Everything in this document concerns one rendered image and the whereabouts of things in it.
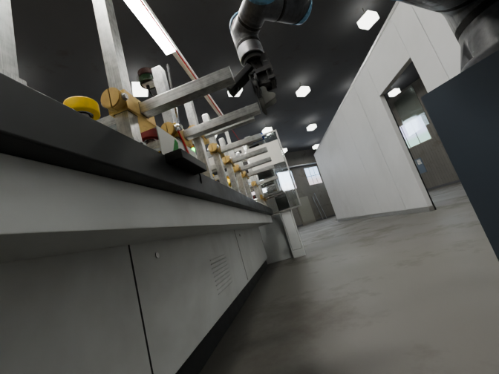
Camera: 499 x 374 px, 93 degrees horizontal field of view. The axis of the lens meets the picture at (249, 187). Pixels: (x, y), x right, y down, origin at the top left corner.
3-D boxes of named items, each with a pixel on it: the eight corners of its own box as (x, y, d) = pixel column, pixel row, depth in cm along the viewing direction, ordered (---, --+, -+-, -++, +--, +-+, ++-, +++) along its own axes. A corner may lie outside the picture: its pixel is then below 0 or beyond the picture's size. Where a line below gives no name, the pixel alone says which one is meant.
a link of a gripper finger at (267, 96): (279, 105, 77) (271, 80, 79) (262, 111, 78) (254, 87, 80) (280, 109, 80) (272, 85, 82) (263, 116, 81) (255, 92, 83)
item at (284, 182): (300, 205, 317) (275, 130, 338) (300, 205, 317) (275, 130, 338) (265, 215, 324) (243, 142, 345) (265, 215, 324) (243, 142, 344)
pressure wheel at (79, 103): (103, 148, 68) (96, 112, 70) (107, 134, 62) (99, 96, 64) (68, 148, 63) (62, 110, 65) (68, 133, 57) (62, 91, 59)
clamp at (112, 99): (158, 126, 65) (154, 110, 66) (123, 102, 52) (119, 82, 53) (139, 133, 66) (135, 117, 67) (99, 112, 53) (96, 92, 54)
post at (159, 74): (194, 191, 79) (164, 69, 89) (190, 190, 76) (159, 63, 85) (186, 194, 80) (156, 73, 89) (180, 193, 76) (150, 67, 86)
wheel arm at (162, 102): (236, 87, 58) (232, 72, 59) (233, 79, 55) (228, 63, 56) (86, 146, 65) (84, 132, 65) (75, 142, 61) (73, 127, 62)
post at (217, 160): (231, 193, 129) (209, 114, 138) (229, 192, 126) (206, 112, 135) (225, 195, 129) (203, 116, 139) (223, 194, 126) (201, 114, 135)
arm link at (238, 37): (232, 5, 81) (224, 30, 90) (243, 35, 79) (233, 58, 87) (256, 9, 85) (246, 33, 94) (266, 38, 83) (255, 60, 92)
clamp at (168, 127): (193, 146, 90) (190, 133, 91) (175, 133, 77) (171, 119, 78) (180, 151, 91) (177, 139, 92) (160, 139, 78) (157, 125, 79)
